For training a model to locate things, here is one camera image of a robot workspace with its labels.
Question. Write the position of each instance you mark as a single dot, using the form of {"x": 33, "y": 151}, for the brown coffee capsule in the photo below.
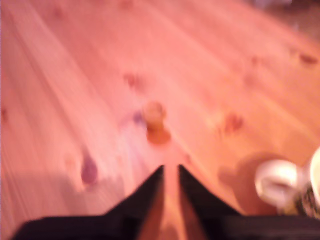
{"x": 155, "y": 122}

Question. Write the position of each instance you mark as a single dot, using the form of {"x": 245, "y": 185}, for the yellow tree print mug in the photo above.
{"x": 277, "y": 180}

